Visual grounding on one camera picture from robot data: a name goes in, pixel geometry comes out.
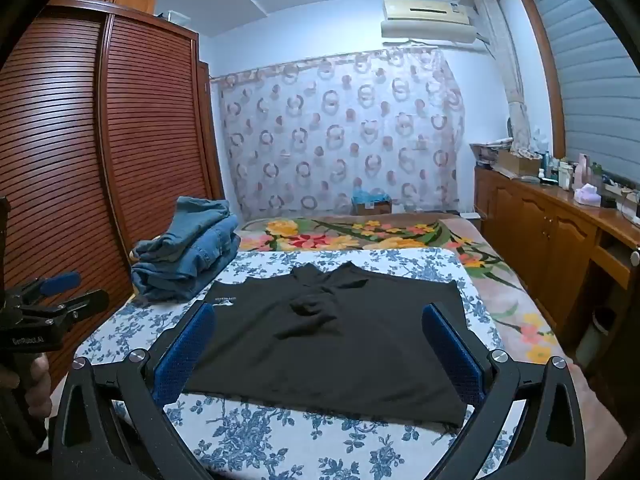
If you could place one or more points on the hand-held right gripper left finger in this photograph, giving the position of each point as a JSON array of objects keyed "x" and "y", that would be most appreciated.
[{"x": 186, "y": 355}]

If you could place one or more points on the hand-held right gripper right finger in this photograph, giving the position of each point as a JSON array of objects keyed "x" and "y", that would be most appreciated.
[{"x": 452, "y": 355}]

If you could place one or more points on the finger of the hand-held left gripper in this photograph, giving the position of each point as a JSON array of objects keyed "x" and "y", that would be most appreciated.
[
  {"x": 60, "y": 282},
  {"x": 75, "y": 306}
]

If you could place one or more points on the black pants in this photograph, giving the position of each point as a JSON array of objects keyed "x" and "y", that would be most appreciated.
[{"x": 325, "y": 360}]

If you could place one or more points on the person's left hand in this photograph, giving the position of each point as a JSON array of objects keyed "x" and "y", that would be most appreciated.
[{"x": 40, "y": 382}]

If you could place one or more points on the mid blue folded jeans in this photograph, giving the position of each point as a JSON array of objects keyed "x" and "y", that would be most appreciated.
[{"x": 220, "y": 245}]

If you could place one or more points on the colourful flower blanket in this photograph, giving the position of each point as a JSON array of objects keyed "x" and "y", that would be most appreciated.
[{"x": 380, "y": 232}]

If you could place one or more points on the light blue folded jeans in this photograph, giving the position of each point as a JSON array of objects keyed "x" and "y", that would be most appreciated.
[{"x": 200, "y": 210}]

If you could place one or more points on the grey waste bin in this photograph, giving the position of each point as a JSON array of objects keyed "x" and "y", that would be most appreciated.
[{"x": 597, "y": 330}]

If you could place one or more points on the wooden sideboard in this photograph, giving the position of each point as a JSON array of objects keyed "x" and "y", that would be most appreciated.
[{"x": 540, "y": 225}]

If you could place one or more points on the blue floral bed sheet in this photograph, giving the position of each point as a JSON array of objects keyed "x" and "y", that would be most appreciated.
[{"x": 320, "y": 447}]

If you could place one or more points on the cardboard box with label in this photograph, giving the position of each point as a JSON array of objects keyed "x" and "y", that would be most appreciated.
[{"x": 372, "y": 208}]

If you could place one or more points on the louvred wooden wardrobe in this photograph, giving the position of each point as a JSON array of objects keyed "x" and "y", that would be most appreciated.
[{"x": 145, "y": 125}]

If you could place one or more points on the open cardboard box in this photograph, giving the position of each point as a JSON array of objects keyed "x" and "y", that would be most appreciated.
[{"x": 520, "y": 162}]

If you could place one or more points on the stack of papers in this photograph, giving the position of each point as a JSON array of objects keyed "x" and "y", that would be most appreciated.
[{"x": 487, "y": 150}]

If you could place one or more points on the group of toiletry bottles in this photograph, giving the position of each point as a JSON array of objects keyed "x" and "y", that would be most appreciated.
[{"x": 565, "y": 172}]

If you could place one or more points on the circle patterned curtain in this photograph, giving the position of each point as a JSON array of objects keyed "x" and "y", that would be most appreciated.
[{"x": 340, "y": 135}]

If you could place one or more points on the beige lace curtain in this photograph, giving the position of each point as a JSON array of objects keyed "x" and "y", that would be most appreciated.
[{"x": 510, "y": 85}]

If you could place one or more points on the clear plastic storage box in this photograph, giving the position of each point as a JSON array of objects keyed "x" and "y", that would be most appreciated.
[{"x": 180, "y": 17}]

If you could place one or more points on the grey window blind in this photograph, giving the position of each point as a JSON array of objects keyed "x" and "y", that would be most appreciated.
[{"x": 585, "y": 70}]

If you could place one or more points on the white air conditioner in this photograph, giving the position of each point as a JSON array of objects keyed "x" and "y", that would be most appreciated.
[{"x": 425, "y": 15}]

